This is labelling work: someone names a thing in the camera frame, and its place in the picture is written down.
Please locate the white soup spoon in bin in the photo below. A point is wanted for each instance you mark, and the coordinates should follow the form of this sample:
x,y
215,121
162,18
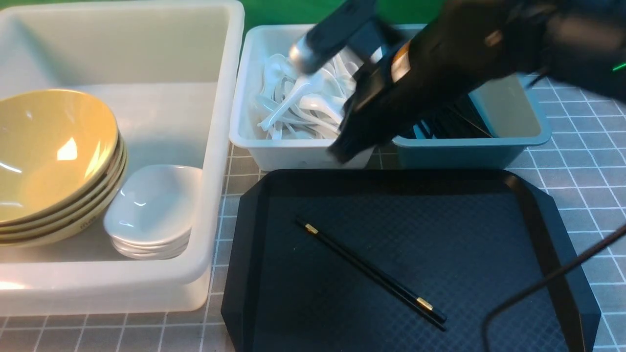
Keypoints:
x,y
303,85

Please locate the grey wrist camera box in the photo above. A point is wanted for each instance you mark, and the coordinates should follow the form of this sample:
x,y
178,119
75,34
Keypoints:
x,y
332,36

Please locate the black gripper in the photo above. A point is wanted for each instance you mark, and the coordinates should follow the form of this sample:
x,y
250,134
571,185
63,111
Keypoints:
x,y
460,50

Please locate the large white plastic bin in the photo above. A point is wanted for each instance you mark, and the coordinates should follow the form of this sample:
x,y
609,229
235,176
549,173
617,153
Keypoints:
x,y
167,69

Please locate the stacked white sauce dish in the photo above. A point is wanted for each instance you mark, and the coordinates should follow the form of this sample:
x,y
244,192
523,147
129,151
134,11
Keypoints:
x,y
151,216

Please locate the small white plastic bin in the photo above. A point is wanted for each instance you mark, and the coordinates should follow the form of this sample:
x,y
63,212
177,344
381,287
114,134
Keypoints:
x,y
300,138

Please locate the blue-grey plastic bin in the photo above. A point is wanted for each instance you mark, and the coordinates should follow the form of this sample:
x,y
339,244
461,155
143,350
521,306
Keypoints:
x,y
511,114

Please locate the black chopsticks in bin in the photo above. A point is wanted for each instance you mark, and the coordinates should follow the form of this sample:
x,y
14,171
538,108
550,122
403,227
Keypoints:
x,y
458,120

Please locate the black plastic serving tray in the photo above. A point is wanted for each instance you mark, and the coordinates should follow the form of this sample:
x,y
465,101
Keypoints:
x,y
465,240

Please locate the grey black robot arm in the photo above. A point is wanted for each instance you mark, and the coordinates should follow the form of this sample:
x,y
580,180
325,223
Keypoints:
x,y
577,45

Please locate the stacked yellow-green bowl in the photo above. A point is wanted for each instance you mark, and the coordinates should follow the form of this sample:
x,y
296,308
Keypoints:
x,y
62,161

